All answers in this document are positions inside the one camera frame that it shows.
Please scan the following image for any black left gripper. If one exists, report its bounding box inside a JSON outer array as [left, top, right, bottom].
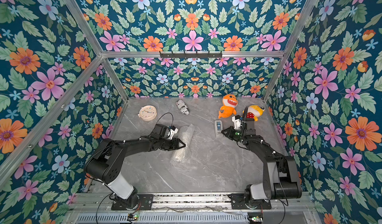
[[158, 138, 187, 151]]

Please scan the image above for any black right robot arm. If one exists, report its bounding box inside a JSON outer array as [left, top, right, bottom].
[[222, 115, 302, 209]]

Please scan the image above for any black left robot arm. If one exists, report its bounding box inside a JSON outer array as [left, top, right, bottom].
[[84, 124, 187, 211]]

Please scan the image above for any grey white handheld device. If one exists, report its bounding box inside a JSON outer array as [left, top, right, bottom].
[[214, 120, 224, 138]]

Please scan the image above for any orange shark plush toy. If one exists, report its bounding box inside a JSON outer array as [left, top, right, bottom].
[[218, 94, 238, 119]]

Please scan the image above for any yellow shark plush toy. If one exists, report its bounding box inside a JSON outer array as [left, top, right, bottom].
[[243, 105, 265, 121]]

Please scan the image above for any silver toy car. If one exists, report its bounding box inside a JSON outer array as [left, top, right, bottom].
[[176, 100, 190, 115]]

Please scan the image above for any pink round alarm clock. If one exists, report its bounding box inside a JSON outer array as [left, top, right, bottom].
[[138, 105, 157, 121]]

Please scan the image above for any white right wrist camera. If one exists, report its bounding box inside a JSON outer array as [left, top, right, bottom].
[[232, 115, 242, 130]]

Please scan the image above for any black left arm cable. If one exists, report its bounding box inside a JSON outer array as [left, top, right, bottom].
[[156, 112, 174, 129]]

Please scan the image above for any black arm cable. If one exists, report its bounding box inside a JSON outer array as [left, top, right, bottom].
[[156, 112, 174, 129], [274, 179, 288, 224]]

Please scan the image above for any aluminium mounting rail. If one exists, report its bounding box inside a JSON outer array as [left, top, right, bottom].
[[69, 192, 316, 212]]

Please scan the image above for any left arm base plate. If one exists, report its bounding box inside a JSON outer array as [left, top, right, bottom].
[[111, 194, 154, 211]]

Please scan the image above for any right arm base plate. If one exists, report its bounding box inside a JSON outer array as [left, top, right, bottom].
[[228, 193, 272, 211]]

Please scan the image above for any black hook rail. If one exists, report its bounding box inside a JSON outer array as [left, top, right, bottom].
[[159, 51, 223, 59]]

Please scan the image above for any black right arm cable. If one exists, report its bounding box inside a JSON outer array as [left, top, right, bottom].
[[274, 179, 288, 224]]

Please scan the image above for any white vented cable duct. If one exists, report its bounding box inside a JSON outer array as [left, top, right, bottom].
[[74, 213, 249, 224]]

